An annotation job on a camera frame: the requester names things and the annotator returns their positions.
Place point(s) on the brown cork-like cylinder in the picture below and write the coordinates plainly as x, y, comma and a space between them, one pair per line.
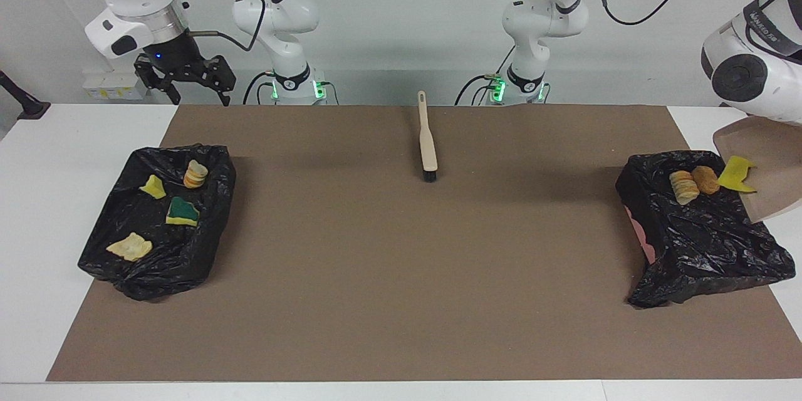
706, 180

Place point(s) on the white power strip box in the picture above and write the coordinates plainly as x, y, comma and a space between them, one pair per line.
106, 84

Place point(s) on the notched yellow sponge piece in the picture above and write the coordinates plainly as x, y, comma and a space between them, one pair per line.
736, 174

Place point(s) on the beige plastic dustpan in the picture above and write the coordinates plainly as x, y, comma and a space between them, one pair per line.
777, 163

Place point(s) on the yellow green-backed sponge piece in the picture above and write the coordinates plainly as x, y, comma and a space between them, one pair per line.
182, 210

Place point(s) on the pink plastic bin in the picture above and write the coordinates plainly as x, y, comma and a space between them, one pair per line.
644, 235

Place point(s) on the striped orange foam roll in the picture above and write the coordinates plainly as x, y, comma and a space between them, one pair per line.
130, 247
195, 174

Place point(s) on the brown paper table mat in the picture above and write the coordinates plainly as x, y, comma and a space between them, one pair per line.
401, 338

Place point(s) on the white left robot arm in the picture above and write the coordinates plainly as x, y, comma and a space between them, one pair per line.
539, 15

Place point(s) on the beige stone-like foam chunk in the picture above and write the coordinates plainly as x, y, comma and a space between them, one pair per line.
684, 187

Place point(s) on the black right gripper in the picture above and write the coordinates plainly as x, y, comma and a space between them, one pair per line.
175, 56

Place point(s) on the beige brush with black bristles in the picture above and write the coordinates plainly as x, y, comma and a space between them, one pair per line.
428, 144

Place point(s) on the black trash bag lined bin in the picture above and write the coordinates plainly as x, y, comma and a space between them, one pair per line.
156, 276

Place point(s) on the black trash bag over pink bin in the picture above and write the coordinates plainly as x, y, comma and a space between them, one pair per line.
702, 244

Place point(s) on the small yellow sponge piece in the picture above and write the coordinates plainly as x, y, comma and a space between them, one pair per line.
153, 187

